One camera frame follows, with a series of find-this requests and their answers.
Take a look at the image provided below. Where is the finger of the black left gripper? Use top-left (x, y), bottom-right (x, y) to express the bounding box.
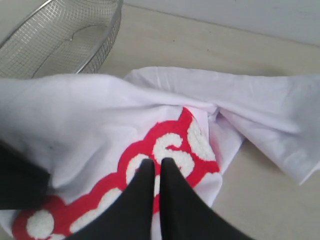
top-left (0, 141), bottom-right (51, 210)

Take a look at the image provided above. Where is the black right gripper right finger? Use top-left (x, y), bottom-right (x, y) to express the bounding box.
top-left (159, 158), bottom-right (250, 240)

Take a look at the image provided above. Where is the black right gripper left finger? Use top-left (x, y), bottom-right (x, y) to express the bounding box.
top-left (67, 159), bottom-right (155, 240)

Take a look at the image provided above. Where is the white t-shirt red lettering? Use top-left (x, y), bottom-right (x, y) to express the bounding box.
top-left (0, 67), bottom-right (320, 240)

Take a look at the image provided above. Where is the metal mesh strainer bowl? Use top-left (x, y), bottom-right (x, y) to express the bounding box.
top-left (0, 0), bottom-right (123, 79)

